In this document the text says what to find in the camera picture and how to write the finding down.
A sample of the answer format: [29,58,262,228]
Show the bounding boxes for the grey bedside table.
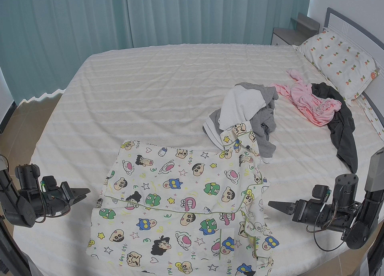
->
[271,12,320,46]

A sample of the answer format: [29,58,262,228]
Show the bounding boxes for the grey and white garment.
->
[202,82,279,163]

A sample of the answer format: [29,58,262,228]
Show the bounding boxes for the bed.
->
[12,6,384,276]

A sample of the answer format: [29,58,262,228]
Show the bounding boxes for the pink garment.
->
[268,69,342,127]

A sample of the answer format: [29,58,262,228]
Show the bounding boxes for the white printed pyjama top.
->
[85,120,281,276]

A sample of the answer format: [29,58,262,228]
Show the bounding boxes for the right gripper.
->
[268,198,315,224]

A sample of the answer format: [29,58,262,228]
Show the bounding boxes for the black garment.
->
[310,83,359,173]

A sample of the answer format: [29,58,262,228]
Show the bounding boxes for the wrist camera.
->
[40,175,58,194]
[312,184,331,203]

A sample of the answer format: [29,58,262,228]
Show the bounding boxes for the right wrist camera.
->
[312,184,331,203]

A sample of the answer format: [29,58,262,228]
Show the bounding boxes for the black cable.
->
[34,203,71,224]
[312,228,350,252]

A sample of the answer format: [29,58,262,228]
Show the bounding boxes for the white printed pillow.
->
[292,27,381,107]

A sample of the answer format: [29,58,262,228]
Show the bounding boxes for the blue-green curtain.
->
[0,0,312,104]

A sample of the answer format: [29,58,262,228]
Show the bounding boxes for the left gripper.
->
[56,181,91,208]

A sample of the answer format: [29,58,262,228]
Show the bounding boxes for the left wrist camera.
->
[40,175,58,194]

